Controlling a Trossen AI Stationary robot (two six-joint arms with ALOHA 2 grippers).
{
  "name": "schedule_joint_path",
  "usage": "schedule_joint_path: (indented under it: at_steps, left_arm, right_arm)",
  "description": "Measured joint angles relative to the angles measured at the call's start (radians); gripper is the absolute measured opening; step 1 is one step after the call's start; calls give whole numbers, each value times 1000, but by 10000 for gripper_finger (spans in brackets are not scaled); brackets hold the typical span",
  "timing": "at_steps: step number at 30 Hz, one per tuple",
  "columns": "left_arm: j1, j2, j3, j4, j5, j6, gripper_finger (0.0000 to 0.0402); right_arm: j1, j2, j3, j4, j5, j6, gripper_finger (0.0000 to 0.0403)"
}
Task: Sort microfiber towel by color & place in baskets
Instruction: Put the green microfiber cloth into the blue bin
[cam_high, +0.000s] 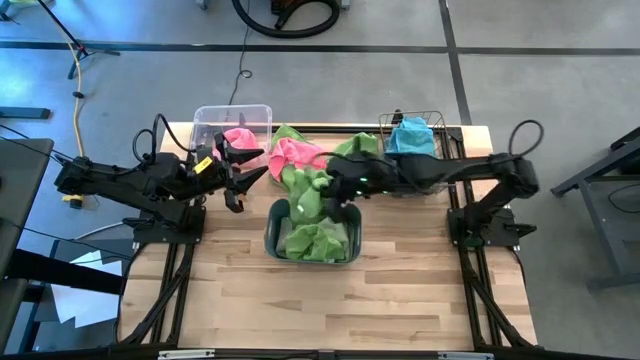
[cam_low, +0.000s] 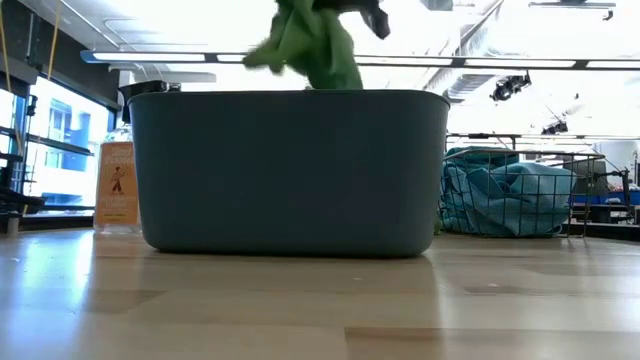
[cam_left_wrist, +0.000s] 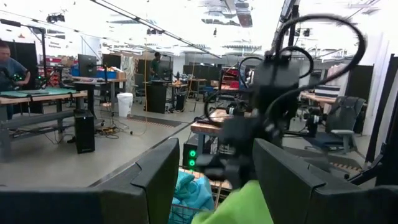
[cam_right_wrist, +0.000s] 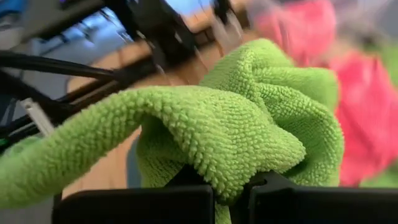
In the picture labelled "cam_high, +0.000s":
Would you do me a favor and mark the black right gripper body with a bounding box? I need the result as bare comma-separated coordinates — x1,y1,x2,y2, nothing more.
320,157,374,204

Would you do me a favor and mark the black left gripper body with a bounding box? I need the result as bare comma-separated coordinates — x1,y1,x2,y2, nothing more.
187,133,236,196

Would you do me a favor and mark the pink microfiber towel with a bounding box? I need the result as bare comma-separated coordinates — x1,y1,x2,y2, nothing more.
267,137,329,184
212,127,262,164

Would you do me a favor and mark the dark teal plastic basket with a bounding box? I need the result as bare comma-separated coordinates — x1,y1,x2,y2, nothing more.
263,197,363,265

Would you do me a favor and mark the blue microfiber towel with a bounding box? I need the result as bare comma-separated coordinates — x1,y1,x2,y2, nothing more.
383,116,437,157

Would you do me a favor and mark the clear plastic bin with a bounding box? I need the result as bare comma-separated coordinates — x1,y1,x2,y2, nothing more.
189,103,274,174

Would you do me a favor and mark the black tripod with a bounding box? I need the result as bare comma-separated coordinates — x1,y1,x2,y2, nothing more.
34,0,122,80

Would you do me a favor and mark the black floor beam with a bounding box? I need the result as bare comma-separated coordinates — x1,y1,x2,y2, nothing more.
0,247,126,296

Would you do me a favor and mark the white paper sheet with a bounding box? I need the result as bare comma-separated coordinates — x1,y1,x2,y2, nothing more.
49,249,124,329

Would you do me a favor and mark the dark grey desk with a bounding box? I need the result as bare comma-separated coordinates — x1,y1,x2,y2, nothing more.
0,137,55,281

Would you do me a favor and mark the black flat bar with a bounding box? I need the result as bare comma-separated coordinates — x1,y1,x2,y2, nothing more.
0,105,52,120

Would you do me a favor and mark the grey metal table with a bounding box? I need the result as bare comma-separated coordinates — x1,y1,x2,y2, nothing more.
549,124,640,294

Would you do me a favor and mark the black aluminium table frame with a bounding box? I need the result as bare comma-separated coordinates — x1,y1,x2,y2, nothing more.
115,123,540,360

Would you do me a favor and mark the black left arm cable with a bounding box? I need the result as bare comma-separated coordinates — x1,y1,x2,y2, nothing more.
131,113,196,165

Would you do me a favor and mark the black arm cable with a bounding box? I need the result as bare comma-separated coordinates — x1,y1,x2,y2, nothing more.
508,118,545,157
131,113,196,165

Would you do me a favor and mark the thin black floor cable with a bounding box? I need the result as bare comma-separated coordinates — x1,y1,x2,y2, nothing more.
227,0,254,107

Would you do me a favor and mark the metal wire basket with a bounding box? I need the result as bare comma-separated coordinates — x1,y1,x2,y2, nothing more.
377,109,449,159

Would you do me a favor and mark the black vacuum hose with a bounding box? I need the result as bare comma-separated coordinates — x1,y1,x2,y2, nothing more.
230,0,342,40

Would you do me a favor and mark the yellow power cable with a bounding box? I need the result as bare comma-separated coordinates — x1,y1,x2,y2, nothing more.
60,42,87,210

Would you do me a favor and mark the silver metal bracket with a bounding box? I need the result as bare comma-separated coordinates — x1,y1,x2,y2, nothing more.
438,351,495,360
158,349,217,359

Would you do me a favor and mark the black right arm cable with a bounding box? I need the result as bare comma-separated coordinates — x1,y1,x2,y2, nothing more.
508,118,545,157

